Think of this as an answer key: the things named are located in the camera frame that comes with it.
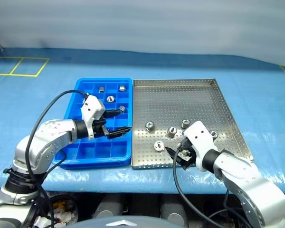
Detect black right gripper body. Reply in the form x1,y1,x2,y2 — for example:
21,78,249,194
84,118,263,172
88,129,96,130
180,147,197,169

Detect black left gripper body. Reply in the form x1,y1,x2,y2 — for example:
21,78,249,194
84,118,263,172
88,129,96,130
92,116,109,138

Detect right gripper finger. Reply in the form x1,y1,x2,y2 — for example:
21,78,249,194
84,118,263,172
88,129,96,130
165,146,178,160
174,157,189,171

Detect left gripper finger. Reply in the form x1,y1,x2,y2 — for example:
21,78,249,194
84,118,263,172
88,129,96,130
106,127,133,140
101,109,122,119

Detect blue compartment tray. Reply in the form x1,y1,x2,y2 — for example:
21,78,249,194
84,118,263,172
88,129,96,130
54,77,133,170

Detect grey rounded cylinder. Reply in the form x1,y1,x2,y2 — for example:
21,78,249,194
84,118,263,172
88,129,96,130
92,194,124,219
160,197,189,227

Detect perforated metal tray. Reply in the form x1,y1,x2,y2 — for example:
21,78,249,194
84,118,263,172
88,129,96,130
131,77,254,170

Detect grey robot chest cover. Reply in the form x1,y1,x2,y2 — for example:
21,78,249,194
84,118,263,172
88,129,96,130
73,215,172,228

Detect black bin with scraps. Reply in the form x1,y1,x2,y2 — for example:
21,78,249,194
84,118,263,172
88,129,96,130
35,194,78,228

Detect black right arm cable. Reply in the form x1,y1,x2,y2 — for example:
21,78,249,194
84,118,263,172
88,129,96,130
172,137,252,228

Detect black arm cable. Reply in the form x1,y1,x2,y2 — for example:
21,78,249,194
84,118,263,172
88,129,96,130
25,90,90,228
172,137,252,228

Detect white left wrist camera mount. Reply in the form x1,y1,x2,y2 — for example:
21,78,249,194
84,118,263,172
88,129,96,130
80,95,106,140

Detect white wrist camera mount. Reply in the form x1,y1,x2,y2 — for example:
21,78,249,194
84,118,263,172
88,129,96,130
183,120,219,171
80,95,106,140

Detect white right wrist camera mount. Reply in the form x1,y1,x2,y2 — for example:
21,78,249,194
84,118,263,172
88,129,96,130
183,120,219,171

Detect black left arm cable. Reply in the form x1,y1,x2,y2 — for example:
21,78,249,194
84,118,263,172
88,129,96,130
25,90,90,228

